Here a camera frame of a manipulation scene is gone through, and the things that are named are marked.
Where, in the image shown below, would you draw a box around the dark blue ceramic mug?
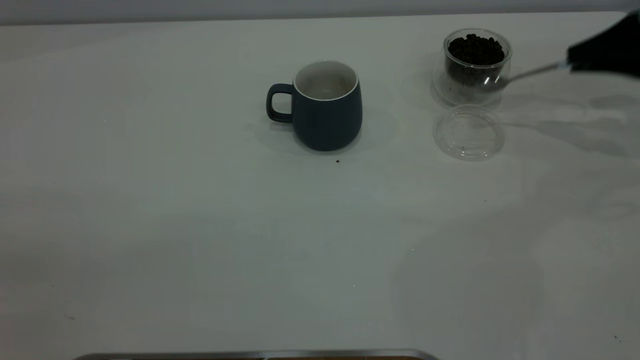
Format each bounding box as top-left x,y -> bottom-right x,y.
265,60 -> 363,152

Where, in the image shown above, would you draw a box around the roasted coffee beans pile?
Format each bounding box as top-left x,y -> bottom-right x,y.
446,33 -> 506,88

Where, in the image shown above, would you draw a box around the clear round jar lid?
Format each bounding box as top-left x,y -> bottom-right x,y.
433,104 -> 506,161

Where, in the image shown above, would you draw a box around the clear glass jar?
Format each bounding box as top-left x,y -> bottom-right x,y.
431,28 -> 513,108

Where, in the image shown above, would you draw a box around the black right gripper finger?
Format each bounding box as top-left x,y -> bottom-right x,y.
568,47 -> 640,79
567,10 -> 640,63

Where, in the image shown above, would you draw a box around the metal spoon light blue handle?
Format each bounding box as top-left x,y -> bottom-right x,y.
480,61 -> 571,92

